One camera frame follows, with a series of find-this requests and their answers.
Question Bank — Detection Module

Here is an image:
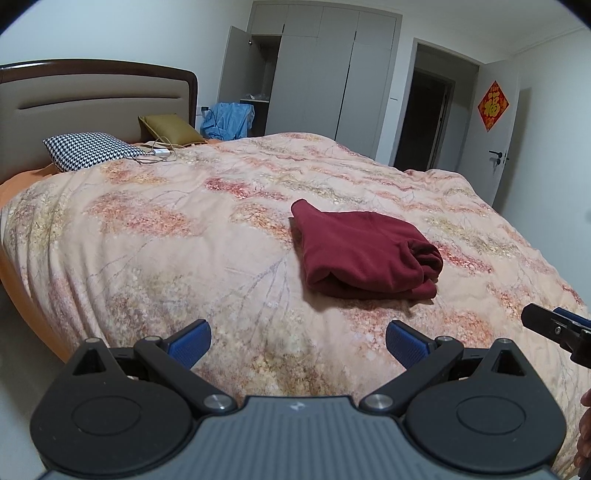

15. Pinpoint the grey door frame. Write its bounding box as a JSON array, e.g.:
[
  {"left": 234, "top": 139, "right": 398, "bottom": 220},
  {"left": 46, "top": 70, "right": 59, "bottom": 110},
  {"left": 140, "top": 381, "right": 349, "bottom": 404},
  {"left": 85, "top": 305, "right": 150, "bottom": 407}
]
[{"left": 392, "top": 39, "right": 481, "bottom": 171}]

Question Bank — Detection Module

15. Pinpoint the orange bed sheet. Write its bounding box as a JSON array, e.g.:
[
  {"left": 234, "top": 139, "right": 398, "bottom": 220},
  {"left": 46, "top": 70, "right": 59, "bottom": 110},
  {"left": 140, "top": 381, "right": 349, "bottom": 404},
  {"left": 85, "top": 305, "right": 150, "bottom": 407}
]
[{"left": 0, "top": 164, "right": 63, "bottom": 365}]

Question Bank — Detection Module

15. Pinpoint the white room door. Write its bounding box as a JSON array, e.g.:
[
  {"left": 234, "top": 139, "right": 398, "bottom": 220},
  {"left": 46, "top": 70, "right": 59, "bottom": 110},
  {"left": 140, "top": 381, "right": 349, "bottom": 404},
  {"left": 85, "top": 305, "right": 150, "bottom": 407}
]
[{"left": 478, "top": 60, "right": 532, "bottom": 213}]

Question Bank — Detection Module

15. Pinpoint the olive green pillow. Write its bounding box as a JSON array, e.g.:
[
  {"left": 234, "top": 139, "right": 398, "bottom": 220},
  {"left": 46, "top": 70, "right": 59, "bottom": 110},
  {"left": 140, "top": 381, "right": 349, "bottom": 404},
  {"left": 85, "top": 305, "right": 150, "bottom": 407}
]
[{"left": 139, "top": 113, "right": 206, "bottom": 147}]

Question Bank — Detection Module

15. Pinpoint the beige padded wooden headboard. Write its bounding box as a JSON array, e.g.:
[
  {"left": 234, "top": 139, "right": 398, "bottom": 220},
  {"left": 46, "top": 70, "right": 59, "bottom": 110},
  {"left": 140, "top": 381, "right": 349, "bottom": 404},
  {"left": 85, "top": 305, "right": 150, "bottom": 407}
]
[{"left": 0, "top": 59, "right": 199, "bottom": 185}]

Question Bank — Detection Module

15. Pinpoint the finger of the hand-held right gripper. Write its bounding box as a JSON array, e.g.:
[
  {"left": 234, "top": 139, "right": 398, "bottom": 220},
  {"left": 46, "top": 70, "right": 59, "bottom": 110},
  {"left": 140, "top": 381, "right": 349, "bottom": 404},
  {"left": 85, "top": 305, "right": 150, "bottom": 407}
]
[
  {"left": 522, "top": 302, "right": 591, "bottom": 367},
  {"left": 553, "top": 307, "right": 591, "bottom": 330}
]

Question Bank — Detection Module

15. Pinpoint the open grey wardrobe door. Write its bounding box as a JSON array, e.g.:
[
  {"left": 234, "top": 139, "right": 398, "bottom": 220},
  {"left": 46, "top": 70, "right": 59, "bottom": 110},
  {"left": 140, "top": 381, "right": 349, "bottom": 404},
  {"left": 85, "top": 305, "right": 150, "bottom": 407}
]
[{"left": 217, "top": 25, "right": 252, "bottom": 109}]

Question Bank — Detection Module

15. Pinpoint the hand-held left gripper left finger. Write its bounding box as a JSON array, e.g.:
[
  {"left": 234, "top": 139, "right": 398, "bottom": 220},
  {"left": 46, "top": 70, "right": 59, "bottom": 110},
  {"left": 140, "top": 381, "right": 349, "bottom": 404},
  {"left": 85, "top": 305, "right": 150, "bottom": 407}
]
[{"left": 55, "top": 318, "right": 239, "bottom": 415}]

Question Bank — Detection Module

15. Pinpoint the blue garment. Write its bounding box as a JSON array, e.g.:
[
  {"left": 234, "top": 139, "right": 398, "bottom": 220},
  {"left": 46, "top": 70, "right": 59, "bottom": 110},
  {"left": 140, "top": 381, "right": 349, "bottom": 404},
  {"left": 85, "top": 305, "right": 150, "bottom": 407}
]
[{"left": 201, "top": 102, "right": 256, "bottom": 141}]

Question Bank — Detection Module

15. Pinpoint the person's right hand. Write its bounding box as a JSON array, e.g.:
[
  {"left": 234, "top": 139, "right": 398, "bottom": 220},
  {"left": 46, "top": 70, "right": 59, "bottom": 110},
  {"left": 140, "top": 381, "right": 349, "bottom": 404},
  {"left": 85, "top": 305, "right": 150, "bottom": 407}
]
[{"left": 574, "top": 388, "right": 591, "bottom": 476}]

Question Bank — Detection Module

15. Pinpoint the houndstooth pillow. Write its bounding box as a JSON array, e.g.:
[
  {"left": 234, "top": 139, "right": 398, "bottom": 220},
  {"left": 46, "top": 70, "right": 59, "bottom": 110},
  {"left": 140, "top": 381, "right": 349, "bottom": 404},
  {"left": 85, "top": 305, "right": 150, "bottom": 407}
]
[{"left": 43, "top": 132, "right": 148, "bottom": 174}]

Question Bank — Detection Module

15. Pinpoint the white charger with cable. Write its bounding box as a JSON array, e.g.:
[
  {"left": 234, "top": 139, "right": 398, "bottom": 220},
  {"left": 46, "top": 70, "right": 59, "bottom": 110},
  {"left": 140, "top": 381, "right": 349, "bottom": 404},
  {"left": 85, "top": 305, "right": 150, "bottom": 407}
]
[{"left": 127, "top": 138, "right": 178, "bottom": 164}]

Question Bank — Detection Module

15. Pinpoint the red diamond door decoration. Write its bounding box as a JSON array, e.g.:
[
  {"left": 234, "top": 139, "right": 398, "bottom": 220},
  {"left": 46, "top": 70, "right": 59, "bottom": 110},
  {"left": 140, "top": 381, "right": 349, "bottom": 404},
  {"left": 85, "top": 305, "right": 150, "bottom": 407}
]
[{"left": 477, "top": 80, "right": 510, "bottom": 133}]

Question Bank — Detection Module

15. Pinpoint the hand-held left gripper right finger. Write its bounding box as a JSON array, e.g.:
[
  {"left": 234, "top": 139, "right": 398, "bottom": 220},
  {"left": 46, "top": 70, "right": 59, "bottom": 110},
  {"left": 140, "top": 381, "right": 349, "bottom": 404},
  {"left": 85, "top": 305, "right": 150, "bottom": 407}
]
[{"left": 361, "top": 320, "right": 543, "bottom": 414}]

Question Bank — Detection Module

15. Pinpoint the dark red long-sleeve shirt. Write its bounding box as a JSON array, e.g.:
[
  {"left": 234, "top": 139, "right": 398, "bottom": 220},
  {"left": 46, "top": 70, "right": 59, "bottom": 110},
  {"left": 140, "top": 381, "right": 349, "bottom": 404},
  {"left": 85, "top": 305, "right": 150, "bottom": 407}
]
[{"left": 290, "top": 198, "right": 445, "bottom": 301}]

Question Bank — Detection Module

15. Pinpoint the peach floral blanket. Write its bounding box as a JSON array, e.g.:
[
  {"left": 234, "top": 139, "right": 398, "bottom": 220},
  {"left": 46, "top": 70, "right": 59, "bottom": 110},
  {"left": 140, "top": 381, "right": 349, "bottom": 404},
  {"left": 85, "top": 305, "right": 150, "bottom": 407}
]
[{"left": 0, "top": 131, "right": 591, "bottom": 416}]

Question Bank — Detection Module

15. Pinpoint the grey built-in wardrobe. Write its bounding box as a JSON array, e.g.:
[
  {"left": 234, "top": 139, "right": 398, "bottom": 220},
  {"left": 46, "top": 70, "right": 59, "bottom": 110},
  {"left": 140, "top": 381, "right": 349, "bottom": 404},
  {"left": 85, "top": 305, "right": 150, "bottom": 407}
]
[{"left": 247, "top": 0, "right": 402, "bottom": 160}]

